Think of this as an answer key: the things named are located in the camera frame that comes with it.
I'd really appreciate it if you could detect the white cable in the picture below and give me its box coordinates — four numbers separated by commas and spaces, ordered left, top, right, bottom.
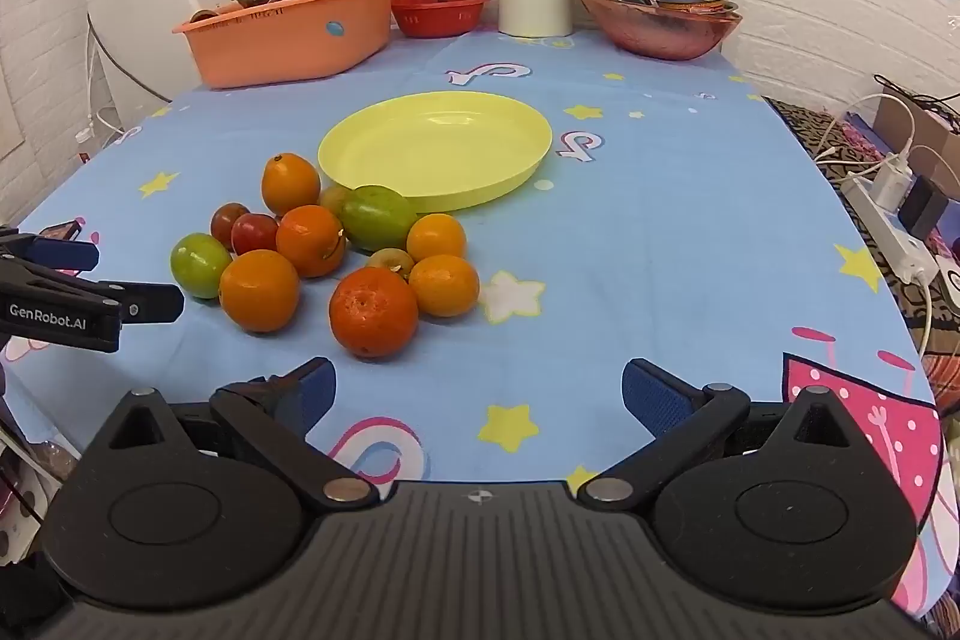
814, 92, 920, 163

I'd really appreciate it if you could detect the dark orange with stem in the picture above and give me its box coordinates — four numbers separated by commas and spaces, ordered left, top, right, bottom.
275, 204, 348, 279

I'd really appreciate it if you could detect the red plastic basket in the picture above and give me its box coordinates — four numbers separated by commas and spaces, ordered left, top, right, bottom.
391, 0, 492, 39

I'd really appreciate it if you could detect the cardboard box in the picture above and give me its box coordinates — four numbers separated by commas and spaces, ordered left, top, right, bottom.
874, 89, 960, 200

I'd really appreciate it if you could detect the blue printed tablecloth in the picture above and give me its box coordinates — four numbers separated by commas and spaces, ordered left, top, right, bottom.
0, 29, 946, 626

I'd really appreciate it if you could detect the green tomato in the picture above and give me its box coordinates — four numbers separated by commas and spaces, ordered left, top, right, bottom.
170, 233, 233, 300

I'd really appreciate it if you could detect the white round device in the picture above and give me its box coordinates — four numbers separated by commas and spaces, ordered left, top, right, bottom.
936, 254, 960, 311

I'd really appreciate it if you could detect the large green fruit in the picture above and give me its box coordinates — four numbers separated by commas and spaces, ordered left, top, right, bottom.
341, 185, 418, 253

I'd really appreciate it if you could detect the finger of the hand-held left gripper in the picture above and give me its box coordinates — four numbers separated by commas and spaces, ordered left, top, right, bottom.
0, 256, 185, 326
0, 226, 100, 274

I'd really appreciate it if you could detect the dark red tomato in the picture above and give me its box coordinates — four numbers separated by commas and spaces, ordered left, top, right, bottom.
210, 202, 251, 250

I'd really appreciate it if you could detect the white power strip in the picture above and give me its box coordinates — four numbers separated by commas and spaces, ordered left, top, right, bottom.
840, 175, 940, 286

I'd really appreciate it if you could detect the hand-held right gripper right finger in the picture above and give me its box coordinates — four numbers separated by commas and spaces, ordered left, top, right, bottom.
577, 357, 878, 510

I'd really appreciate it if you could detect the white countertop appliance with screen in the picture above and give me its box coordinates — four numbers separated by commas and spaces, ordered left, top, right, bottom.
86, 0, 268, 125

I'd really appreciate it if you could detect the pink glass bowl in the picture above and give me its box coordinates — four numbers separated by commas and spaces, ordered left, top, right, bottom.
577, 0, 743, 61

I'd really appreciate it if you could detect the orange plastic basin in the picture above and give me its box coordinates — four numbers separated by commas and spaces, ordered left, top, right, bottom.
172, 0, 404, 89

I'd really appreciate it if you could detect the black box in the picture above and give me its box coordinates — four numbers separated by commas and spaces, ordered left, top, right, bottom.
898, 175, 950, 240

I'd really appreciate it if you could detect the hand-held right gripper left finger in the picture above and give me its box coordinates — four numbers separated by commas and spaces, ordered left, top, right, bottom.
82, 357, 380, 512

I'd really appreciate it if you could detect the white charger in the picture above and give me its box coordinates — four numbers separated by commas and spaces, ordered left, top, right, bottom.
874, 156, 916, 214

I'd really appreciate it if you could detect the yellow plastic plate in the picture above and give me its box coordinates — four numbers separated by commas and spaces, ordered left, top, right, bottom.
317, 90, 554, 214

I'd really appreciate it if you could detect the large dimpled tangerine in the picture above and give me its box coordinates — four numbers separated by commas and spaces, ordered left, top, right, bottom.
328, 266, 419, 360

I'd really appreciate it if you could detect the bright red tomato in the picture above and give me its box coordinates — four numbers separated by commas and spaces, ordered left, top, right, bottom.
230, 212, 280, 256

